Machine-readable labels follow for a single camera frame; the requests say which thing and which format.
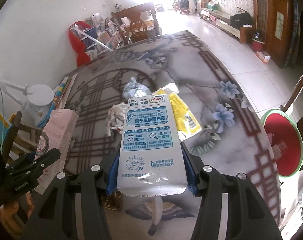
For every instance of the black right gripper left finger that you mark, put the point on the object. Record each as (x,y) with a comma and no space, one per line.
(54,215)

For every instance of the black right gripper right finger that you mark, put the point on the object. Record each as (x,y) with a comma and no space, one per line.
(230,208)

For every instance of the white blue milk carton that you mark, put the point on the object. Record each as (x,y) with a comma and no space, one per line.
(151,162)

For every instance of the yellow iced tea carton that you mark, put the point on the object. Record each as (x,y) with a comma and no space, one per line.
(186,123)

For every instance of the person's left hand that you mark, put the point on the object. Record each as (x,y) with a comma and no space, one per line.
(9,216)

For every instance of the small wooden stool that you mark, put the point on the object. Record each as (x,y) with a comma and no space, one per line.
(20,139)

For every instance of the red bag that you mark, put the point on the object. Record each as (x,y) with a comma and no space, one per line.
(77,42)

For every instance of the crushed clear plastic bottle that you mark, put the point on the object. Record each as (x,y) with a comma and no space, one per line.
(133,89)

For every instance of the magazine rack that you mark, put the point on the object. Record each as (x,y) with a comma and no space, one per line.
(104,34)

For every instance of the wooden chair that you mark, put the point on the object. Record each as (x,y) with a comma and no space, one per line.
(135,31)

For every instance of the black bag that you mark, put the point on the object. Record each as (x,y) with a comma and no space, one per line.
(238,20)

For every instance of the low tv cabinet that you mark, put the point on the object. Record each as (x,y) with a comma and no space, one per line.
(222,21)

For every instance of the wooden dining table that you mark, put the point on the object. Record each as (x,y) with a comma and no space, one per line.
(134,13)

